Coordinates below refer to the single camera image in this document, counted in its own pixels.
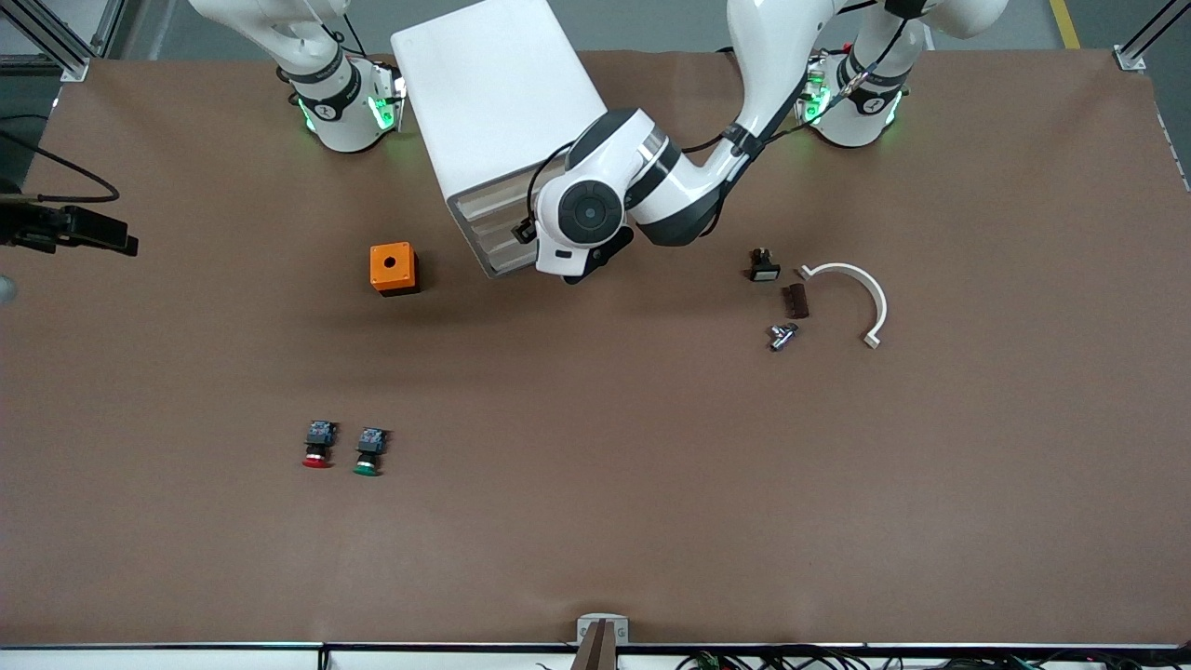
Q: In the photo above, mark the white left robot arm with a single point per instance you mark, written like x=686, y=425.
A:
x=772, y=56

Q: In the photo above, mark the white semicircular bracket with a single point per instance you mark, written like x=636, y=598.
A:
x=879, y=302

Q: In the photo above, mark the brown terminal block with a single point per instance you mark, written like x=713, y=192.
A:
x=796, y=301

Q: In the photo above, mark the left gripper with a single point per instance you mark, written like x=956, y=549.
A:
x=523, y=232

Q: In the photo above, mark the black switch with white face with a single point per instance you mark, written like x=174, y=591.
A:
x=765, y=270

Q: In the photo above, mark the orange box with round hole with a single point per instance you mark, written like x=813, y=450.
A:
x=383, y=272

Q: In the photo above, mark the grey mounting bracket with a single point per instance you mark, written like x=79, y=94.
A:
x=586, y=625

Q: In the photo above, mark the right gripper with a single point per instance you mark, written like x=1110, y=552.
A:
x=26, y=226

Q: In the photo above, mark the aluminium frame post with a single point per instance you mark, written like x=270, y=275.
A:
x=1149, y=37
x=56, y=42

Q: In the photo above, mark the silver key switch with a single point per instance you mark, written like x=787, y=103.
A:
x=782, y=339

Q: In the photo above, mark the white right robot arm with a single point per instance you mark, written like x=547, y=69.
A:
x=340, y=102

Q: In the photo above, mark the brown mounting bar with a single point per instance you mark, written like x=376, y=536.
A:
x=597, y=651

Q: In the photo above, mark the red mushroom push button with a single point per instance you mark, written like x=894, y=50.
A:
x=319, y=435

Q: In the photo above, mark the green mushroom push button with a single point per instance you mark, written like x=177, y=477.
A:
x=371, y=440

